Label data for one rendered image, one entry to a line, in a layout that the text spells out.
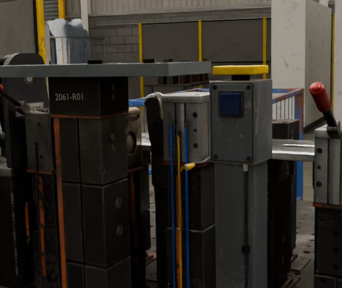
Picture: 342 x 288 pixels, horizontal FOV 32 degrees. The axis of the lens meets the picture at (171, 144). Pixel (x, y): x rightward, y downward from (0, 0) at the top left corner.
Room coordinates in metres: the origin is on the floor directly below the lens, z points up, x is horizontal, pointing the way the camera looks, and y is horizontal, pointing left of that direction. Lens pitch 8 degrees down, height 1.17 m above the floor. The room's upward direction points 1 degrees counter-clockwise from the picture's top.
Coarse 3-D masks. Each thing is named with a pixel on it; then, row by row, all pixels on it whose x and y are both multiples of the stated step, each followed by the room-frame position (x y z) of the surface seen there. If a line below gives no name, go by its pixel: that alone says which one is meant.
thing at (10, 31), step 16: (32, 0) 4.87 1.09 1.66; (0, 16) 4.43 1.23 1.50; (16, 16) 4.63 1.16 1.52; (32, 16) 4.85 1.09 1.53; (0, 32) 4.42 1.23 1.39; (16, 32) 4.62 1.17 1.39; (32, 32) 4.84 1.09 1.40; (0, 48) 4.42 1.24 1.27; (16, 48) 4.61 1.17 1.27; (32, 48) 4.83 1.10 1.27
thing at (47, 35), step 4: (48, 28) 13.94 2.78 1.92; (48, 32) 13.93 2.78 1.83; (48, 36) 13.92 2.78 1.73; (48, 40) 13.91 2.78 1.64; (48, 44) 13.90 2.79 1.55; (48, 48) 13.90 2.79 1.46; (48, 52) 13.89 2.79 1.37; (48, 56) 13.88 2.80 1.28; (48, 60) 13.87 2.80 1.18; (48, 64) 13.86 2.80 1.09; (48, 88) 13.81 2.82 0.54; (48, 92) 13.81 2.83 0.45; (48, 96) 13.80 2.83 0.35
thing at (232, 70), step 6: (216, 66) 0.81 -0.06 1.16; (222, 66) 0.80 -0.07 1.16; (228, 66) 0.80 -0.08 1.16; (234, 66) 0.79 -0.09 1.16; (240, 66) 0.79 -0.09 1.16; (246, 66) 0.78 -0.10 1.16; (252, 66) 0.78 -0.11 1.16; (258, 66) 0.80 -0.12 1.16; (264, 66) 0.82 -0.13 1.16; (216, 72) 0.81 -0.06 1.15; (222, 72) 0.80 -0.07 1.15; (228, 72) 0.80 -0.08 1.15; (234, 72) 0.79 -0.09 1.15; (240, 72) 0.79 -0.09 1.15; (246, 72) 0.78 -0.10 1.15; (252, 72) 0.78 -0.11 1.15; (258, 72) 0.79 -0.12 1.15; (264, 72) 0.82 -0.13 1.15; (234, 78) 0.81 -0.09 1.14; (240, 78) 0.81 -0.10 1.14; (246, 78) 0.81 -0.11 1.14
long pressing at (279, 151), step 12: (0, 132) 1.45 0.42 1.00; (144, 144) 1.18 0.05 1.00; (276, 144) 1.15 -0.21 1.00; (288, 144) 1.15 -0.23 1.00; (300, 144) 1.14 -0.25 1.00; (312, 144) 1.14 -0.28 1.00; (276, 156) 1.05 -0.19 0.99; (288, 156) 1.04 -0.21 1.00; (300, 156) 1.02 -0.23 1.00; (312, 156) 1.01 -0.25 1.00
